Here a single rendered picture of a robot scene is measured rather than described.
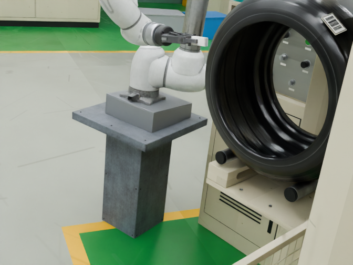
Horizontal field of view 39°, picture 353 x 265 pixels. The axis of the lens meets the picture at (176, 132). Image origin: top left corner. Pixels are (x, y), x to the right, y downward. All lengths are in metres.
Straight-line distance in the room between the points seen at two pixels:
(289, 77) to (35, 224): 1.55
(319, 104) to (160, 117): 0.87
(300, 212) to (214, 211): 1.22
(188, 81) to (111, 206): 0.84
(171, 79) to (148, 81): 0.11
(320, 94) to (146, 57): 0.95
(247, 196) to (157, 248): 1.13
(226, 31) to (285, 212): 0.59
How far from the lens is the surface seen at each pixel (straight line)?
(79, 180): 3.27
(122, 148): 2.57
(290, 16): 1.40
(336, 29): 1.35
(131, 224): 2.73
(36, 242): 2.73
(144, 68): 2.44
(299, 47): 2.31
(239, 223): 2.70
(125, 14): 1.91
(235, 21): 1.52
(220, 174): 1.68
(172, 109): 2.47
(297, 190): 1.52
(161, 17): 7.13
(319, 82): 1.82
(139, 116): 2.42
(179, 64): 2.41
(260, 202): 1.64
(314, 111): 1.85
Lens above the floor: 1.62
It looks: 24 degrees down
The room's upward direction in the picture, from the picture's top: 6 degrees clockwise
